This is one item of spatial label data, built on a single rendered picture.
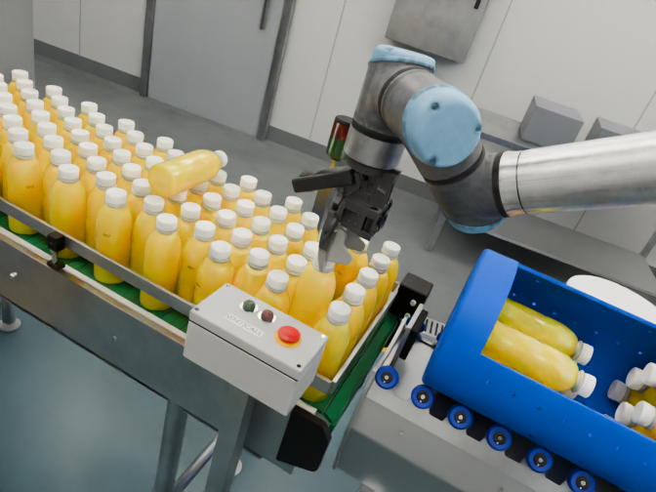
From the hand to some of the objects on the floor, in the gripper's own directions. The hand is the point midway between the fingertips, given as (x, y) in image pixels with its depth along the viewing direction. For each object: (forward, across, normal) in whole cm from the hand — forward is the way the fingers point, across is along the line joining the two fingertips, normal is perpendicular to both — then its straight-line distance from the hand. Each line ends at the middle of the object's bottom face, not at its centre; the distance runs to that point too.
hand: (325, 258), depth 91 cm
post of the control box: (+116, -16, +2) cm, 117 cm away
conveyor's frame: (+116, +14, +68) cm, 135 cm away
